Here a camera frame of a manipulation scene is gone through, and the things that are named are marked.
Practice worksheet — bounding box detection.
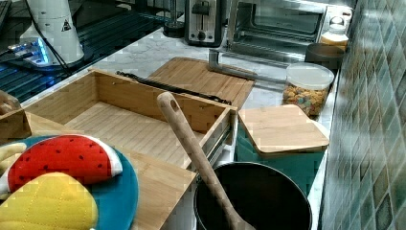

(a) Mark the bamboo drawer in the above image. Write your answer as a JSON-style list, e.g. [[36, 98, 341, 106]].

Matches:
[[25, 69, 236, 169]]

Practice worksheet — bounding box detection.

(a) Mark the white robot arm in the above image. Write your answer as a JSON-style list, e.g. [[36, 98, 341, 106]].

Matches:
[[20, 0, 84, 67]]

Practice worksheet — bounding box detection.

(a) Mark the wooden spoon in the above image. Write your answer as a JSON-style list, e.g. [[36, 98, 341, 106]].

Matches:
[[157, 92, 256, 230]]

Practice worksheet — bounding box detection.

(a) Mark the large wooden cutting board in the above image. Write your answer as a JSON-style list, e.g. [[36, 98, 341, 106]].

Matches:
[[148, 57, 255, 108]]

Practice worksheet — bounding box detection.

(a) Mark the teal box with bamboo lid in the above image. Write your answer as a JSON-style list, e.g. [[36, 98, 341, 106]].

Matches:
[[235, 105, 329, 194]]

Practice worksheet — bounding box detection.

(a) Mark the black two-slot toaster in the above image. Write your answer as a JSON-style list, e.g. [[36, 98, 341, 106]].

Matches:
[[185, 0, 224, 47]]

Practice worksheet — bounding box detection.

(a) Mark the stainless toaster oven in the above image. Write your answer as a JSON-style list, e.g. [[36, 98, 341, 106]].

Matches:
[[209, 0, 353, 84]]

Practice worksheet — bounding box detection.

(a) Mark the black pot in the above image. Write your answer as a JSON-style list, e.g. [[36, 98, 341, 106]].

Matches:
[[193, 162, 312, 230]]

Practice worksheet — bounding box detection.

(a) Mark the cereal jar with white lid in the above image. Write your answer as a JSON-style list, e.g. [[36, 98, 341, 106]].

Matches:
[[282, 62, 334, 117]]

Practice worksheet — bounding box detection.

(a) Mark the teal round plate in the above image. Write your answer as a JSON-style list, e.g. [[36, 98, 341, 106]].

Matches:
[[6, 135, 140, 230]]

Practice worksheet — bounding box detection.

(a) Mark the plush watermelon slice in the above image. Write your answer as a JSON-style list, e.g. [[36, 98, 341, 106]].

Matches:
[[1, 134, 123, 194]]

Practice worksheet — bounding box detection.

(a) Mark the dark round cup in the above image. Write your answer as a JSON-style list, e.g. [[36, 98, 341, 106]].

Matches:
[[304, 43, 345, 71]]

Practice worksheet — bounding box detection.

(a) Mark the glass bottle with white cap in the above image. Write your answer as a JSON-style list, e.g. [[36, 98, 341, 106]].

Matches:
[[320, 16, 349, 51]]

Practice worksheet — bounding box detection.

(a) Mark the yellow plush fruit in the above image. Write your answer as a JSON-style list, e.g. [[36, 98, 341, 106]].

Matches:
[[1, 172, 99, 230]]

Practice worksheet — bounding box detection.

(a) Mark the pale banana plush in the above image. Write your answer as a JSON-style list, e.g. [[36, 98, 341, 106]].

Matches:
[[0, 143, 27, 174]]

